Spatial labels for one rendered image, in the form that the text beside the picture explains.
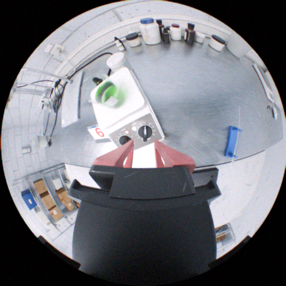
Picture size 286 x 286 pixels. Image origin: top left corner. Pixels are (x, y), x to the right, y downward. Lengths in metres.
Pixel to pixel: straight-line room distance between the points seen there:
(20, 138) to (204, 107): 2.67
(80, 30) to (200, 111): 0.67
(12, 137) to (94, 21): 2.37
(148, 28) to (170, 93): 0.27
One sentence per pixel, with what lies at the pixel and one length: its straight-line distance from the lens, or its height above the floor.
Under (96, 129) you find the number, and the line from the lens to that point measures 0.30.
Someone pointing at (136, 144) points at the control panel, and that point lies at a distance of 0.21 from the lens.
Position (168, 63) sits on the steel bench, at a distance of 0.34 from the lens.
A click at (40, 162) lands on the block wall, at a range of 2.51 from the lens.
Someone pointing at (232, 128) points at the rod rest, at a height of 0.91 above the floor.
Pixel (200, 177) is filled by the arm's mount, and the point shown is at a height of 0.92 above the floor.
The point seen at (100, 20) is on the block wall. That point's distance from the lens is 0.59.
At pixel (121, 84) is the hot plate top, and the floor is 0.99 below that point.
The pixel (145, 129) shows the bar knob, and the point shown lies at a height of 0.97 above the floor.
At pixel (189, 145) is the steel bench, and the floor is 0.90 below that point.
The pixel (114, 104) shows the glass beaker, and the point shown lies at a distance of 0.16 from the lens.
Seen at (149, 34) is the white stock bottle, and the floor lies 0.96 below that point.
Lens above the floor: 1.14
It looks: 75 degrees down
